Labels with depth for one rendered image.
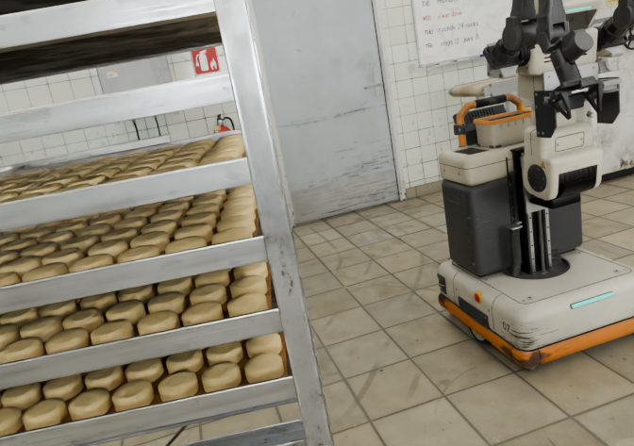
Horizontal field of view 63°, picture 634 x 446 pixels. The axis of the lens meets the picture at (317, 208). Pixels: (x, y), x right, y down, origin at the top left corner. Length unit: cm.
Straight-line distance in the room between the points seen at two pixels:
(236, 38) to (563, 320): 182
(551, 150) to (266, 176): 159
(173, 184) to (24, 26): 21
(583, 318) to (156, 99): 189
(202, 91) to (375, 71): 409
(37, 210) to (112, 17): 22
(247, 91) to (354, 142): 405
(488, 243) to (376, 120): 256
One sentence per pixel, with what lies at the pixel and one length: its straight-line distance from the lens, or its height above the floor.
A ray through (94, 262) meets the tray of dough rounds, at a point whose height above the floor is 106.
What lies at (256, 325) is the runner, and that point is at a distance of 63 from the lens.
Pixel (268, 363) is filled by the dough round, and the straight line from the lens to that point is 71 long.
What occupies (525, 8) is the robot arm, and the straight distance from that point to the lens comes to 181.
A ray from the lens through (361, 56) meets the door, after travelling 459.
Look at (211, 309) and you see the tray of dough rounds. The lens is 67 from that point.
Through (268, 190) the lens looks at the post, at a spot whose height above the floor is 112.
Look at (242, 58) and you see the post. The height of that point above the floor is 126.
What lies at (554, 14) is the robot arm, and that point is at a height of 127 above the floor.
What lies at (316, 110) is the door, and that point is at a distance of 446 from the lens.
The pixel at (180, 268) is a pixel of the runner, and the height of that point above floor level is 105.
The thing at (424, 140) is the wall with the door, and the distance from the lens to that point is 480.
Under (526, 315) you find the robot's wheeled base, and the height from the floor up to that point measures 26.
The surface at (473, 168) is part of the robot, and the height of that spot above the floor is 76.
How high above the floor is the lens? 123
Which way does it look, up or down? 14 degrees down
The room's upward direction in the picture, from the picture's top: 10 degrees counter-clockwise
